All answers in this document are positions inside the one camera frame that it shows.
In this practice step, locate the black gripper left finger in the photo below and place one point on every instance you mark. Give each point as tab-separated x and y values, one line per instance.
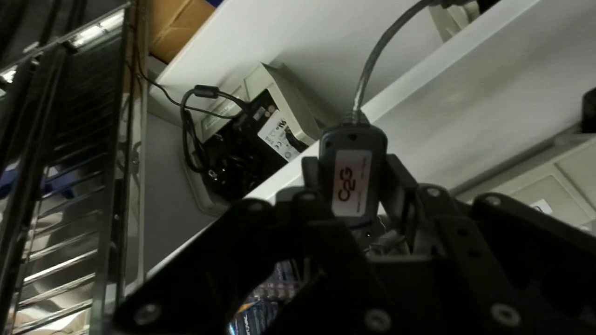
202	287

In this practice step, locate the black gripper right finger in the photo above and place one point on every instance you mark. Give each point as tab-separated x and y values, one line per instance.
523	272

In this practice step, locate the cream box on middle shelf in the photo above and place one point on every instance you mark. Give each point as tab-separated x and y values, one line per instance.
560	181

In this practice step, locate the brown cardboard box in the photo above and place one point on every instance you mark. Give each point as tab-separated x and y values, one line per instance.
173	23

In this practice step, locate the pack of batteries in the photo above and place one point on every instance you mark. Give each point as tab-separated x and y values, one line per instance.
266	302

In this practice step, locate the metal server rack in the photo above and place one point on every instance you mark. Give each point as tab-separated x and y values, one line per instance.
72	153

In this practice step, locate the cream box with black cables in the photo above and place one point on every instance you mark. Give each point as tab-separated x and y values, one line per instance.
236	140

